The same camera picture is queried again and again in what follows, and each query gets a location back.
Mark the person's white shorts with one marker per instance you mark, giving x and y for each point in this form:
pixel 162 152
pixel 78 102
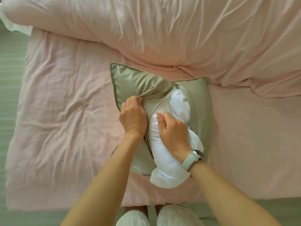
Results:
pixel 178 216

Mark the person's right hand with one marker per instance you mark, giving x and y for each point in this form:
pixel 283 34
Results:
pixel 176 136

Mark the pink bed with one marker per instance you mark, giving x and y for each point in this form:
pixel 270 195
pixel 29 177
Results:
pixel 58 103

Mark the person's left forearm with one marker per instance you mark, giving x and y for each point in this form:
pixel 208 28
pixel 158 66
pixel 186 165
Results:
pixel 105 185

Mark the pink ruffled duvet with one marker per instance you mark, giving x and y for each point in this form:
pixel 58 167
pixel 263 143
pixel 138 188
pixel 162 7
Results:
pixel 188 32

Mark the person's right forearm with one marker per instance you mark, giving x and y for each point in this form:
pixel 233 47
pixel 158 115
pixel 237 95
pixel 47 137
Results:
pixel 230 200

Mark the white pillow insert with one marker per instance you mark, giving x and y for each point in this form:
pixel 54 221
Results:
pixel 164 167

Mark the white smartwatch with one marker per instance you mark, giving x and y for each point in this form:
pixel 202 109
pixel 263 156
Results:
pixel 189 161

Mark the grey and orange pillowcase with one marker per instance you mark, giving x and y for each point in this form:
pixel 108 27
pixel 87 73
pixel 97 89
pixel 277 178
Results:
pixel 131 80

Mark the person's left hand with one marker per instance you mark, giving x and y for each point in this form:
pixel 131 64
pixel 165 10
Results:
pixel 134 115

